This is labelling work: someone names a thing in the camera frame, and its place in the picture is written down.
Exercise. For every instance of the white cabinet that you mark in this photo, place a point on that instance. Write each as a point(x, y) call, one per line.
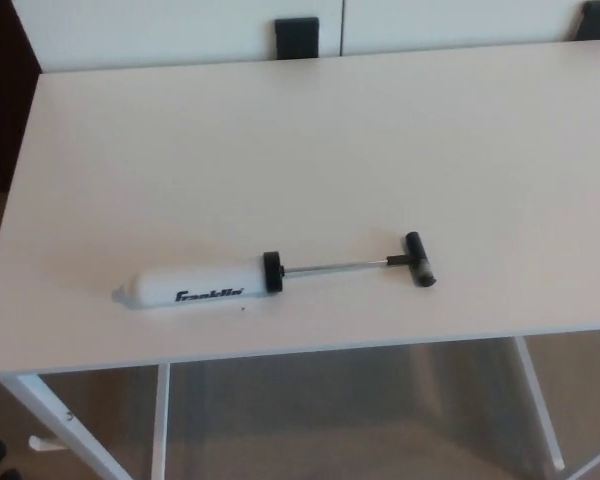
point(180, 30)

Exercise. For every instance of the white Franklin air pump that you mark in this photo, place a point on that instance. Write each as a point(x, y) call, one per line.
point(200, 285)

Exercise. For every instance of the white plastic hook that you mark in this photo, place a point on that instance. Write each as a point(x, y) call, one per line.
point(47, 443)

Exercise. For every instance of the dark brown door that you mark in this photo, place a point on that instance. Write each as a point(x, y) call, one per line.
point(5, 90)

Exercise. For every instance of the white desk leg frame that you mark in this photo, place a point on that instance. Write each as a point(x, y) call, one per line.
point(540, 400)
point(55, 415)

